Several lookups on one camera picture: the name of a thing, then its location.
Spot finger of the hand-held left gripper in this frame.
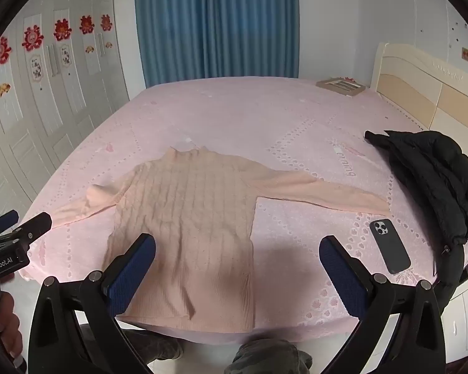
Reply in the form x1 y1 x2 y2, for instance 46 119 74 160
8 212 53 244
0 209 20 238

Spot dark smartphone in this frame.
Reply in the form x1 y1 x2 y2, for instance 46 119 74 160
369 218 412 275

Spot white wardrobe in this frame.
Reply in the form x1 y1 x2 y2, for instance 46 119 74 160
0 0 131 227

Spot cream bed frame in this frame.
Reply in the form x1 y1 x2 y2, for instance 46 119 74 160
439 276 468 363

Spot person's left hand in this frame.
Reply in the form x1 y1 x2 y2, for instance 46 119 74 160
0 273 23 359

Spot person's right leg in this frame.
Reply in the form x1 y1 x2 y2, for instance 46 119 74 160
223 339 313 374

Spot cream wooden headboard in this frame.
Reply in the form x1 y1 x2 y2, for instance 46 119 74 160
368 42 468 152

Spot pink knitted sweater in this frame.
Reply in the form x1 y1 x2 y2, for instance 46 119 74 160
51 146 391 333

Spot black padded jacket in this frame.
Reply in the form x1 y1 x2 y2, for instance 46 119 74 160
364 129 468 308

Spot blue curtain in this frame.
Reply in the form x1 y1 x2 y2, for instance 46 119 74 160
134 0 300 89

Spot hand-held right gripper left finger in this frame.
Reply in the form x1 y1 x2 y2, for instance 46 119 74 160
28 233 157 374

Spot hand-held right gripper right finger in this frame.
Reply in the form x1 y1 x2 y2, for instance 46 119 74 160
319 235 453 374

